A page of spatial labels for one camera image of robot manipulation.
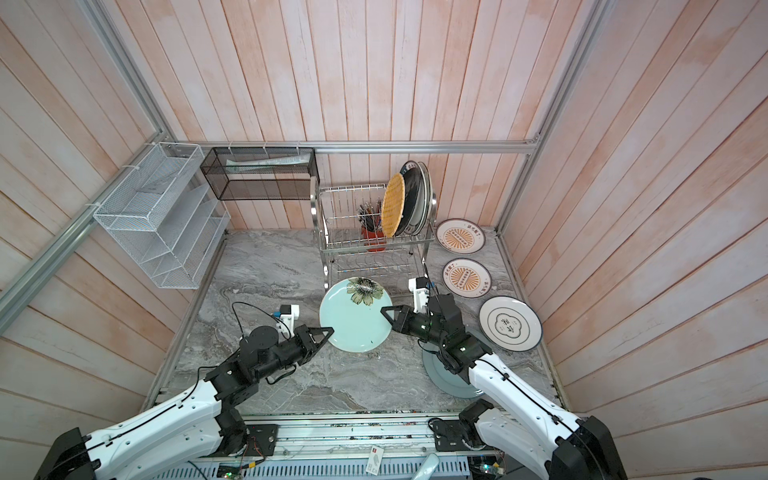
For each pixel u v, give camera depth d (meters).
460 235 1.18
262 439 0.73
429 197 0.70
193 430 0.59
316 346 0.69
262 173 1.04
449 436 0.73
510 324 0.93
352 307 0.77
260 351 0.57
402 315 0.68
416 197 0.72
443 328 0.59
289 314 0.72
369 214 0.88
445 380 0.82
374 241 0.82
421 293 0.71
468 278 1.05
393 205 0.83
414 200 0.72
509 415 0.49
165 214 0.73
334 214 1.07
